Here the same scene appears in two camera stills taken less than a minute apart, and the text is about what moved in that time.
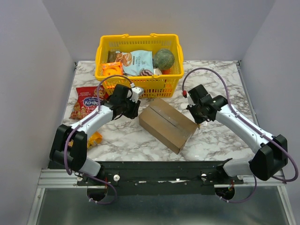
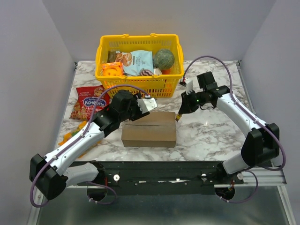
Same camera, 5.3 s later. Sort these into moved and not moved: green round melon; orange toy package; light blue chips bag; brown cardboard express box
Moved: brown cardboard express box
Not moved: light blue chips bag; orange toy package; green round melon
